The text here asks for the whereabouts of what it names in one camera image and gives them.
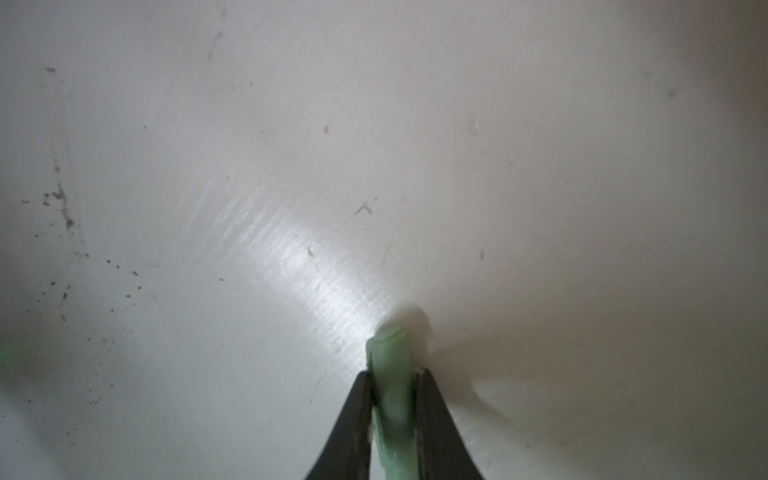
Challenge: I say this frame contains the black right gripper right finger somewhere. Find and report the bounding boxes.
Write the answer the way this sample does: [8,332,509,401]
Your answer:
[415,369,483,480]

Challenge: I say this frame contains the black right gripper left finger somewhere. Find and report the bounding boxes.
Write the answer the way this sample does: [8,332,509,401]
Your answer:
[305,371,373,480]

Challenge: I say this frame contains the green pen cap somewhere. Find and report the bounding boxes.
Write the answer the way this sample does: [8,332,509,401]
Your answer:
[366,325,418,479]

